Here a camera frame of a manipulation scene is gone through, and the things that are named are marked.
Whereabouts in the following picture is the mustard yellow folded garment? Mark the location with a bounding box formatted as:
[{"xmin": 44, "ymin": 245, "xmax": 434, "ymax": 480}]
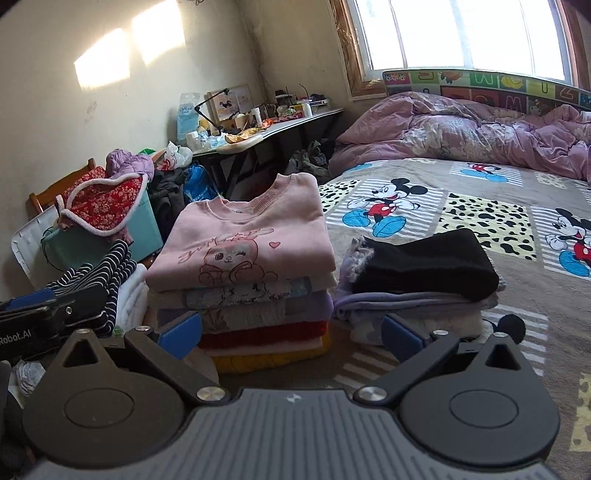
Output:
[{"xmin": 211, "ymin": 332, "xmax": 332, "ymax": 374}]

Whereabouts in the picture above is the grey Mickey Mouse blanket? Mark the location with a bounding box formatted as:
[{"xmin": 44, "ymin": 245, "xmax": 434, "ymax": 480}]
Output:
[{"xmin": 215, "ymin": 164, "xmax": 590, "ymax": 479}]

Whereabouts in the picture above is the black desk lamp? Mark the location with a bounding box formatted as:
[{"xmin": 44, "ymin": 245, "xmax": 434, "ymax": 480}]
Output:
[{"xmin": 193, "ymin": 88, "xmax": 230, "ymax": 131}]

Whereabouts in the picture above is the colourful alphabet headboard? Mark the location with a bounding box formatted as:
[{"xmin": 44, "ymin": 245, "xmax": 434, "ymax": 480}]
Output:
[{"xmin": 383, "ymin": 69, "xmax": 590, "ymax": 116}]

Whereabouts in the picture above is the purple floral duvet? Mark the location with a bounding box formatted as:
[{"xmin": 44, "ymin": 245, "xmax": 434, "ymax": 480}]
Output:
[{"xmin": 329, "ymin": 92, "xmax": 590, "ymax": 182}]

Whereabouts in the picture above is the striped black white garment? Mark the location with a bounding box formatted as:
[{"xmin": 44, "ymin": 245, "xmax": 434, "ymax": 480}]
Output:
[{"xmin": 46, "ymin": 240, "xmax": 137, "ymax": 336}]

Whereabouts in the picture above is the grey purple folded garment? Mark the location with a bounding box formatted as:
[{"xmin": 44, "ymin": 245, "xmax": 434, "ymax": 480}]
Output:
[{"xmin": 332, "ymin": 237, "xmax": 507, "ymax": 324}]

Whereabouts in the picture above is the wooden chair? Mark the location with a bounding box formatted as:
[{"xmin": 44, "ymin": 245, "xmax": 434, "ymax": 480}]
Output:
[{"xmin": 28, "ymin": 158, "xmax": 96, "ymax": 215}]

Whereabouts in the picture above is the black folded garment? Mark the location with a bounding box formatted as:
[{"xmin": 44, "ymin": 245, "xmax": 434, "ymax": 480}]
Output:
[{"xmin": 352, "ymin": 229, "xmax": 499, "ymax": 302}]

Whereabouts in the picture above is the pink child sweatshirt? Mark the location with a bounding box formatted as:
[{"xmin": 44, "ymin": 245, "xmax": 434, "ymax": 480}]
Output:
[{"xmin": 146, "ymin": 173, "xmax": 335, "ymax": 293}]

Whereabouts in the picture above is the teal storage bin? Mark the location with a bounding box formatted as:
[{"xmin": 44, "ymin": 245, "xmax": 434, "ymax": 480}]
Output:
[{"xmin": 40, "ymin": 188, "xmax": 164, "ymax": 273}]

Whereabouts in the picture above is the red floral padded jacket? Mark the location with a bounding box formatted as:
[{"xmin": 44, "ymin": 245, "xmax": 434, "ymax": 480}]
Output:
[{"xmin": 55, "ymin": 167, "xmax": 148, "ymax": 238}]

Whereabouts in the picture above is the cluttered desk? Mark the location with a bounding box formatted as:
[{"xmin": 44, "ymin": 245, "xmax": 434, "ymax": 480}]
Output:
[{"xmin": 192, "ymin": 91, "xmax": 345, "ymax": 198}]

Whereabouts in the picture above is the blue tissue pack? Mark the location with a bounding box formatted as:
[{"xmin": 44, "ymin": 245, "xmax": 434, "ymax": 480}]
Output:
[{"xmin": 176, "ymin": 92, "xmax": 200, "ymax": 145}]

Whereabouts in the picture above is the framed picture on desk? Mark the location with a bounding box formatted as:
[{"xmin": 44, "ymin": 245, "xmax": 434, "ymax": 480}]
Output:
[{"xmin": 215, "ymin": 84, "xmax": 254, "ymax": 122}]

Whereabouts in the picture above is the purple puffy jacket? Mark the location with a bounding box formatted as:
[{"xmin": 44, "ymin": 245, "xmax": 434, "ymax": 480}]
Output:
[{"xmin": 105, "ymin": 149, "xmax": 155, "ymax": 181}]

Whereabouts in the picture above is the dark red folded garment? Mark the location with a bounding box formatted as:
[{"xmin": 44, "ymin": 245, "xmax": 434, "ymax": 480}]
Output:
[{"xmin": 198, "ymin": 321, "xmax": 329, "ymax": 350}]

